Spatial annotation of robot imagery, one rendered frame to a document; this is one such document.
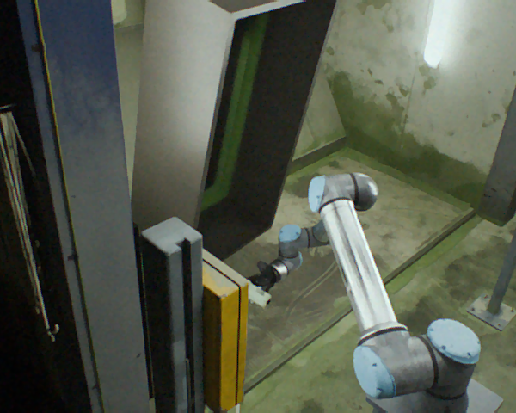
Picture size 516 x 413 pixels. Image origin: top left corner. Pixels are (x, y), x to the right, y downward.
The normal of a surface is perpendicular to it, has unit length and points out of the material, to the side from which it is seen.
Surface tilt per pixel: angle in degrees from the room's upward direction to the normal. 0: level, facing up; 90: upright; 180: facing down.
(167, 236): 0
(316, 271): 0
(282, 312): 0
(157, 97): 90
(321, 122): 57
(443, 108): 90
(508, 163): 90
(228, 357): 90
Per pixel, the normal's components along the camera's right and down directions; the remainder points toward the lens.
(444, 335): 0.13, -0.84
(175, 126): -0.64, 0.40
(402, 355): 0.14, -0.56
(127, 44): 0.62, -0.11
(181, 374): 0.70, 0.42
